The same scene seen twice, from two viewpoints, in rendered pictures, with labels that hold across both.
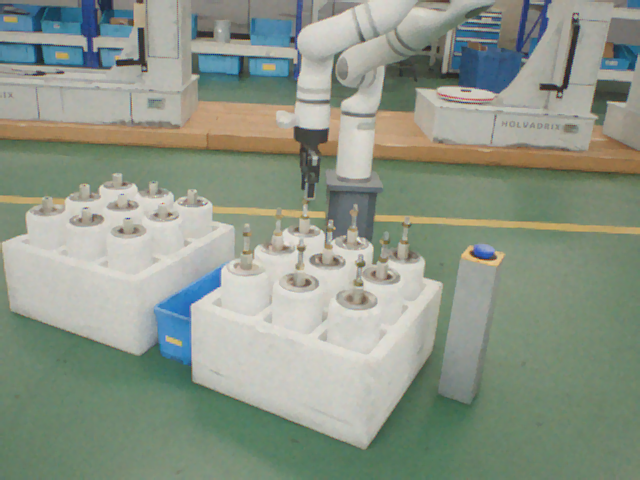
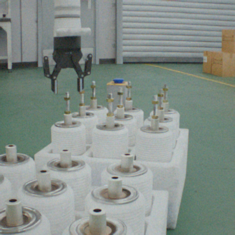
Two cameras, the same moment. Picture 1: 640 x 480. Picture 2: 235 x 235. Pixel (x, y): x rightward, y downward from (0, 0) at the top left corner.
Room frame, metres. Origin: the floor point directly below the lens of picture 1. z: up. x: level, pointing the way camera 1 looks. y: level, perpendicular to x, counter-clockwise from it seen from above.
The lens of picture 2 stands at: (1.39, 1.06, 0.50)
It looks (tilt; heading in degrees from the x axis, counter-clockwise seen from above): 12 degrees down; 258
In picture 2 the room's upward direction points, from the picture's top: straight up
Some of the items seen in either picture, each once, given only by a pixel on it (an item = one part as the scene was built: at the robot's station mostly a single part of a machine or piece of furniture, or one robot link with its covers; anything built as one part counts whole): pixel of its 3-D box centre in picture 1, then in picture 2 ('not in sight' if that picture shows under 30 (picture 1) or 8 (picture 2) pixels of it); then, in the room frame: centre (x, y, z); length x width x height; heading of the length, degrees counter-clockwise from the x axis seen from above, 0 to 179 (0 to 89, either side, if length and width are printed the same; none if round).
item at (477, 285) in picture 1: (470, 327); (118, 125); (1.09, -0.31, 0.16); 0.07 x 0.07 x 0.31; 64
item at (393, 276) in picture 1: (381, 276); (128, 109); (1.09, -0.12, 0.25); 0.08 x 0.08 x 0.01
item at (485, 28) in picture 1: (469, 42); not in sight; (6.74, -1.39, 0.35); 0.59 x 0.47 x 0.69; 3
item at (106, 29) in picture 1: (126, 23); not in sight; (5.84, 1.90, 0.36); 0.50 x 0.38 x 0.21; 3
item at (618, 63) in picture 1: (599, 55); not in sight; (6.08, -2.50, 0.36); 0.50 x 0.38 x 0.21; 4
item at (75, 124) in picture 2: (304, 231); (67, 124); (1.30, 0.04, 0.25); 0.08 x 0.08 x 0.01
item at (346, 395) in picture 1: (322, 330); (120, 169); (1.14, -0.02, 0.09); 0.39 x 0.39 x 0.18; 64
